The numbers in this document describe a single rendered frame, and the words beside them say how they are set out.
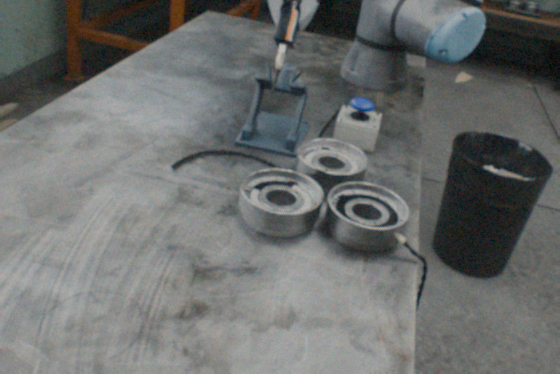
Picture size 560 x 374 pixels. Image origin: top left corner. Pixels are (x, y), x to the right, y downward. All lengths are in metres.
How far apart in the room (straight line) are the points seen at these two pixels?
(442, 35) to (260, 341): 0.69
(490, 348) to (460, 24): 1.10
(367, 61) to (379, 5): 0.12
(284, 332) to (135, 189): 0.30
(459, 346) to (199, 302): 1.32
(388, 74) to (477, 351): 0.96
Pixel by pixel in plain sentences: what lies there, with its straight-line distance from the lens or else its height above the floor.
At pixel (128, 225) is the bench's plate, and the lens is 0.72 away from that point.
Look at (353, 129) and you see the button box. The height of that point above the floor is 0.84.
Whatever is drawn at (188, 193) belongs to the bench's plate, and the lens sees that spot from 0.78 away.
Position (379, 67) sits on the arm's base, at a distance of 1.21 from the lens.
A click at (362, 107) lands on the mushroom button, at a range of 0.93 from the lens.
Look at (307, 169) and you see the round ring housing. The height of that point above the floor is 0.83.
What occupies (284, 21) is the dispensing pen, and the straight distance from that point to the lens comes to 0.85.
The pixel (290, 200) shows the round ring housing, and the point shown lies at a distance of 0.75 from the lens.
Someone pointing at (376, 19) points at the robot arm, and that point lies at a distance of 1.19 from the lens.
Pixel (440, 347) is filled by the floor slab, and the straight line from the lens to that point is 1.83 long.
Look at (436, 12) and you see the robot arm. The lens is 1.11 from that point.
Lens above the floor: 1.23
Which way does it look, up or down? 24 degrees down
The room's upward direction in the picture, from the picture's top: 11 degrees clockwise
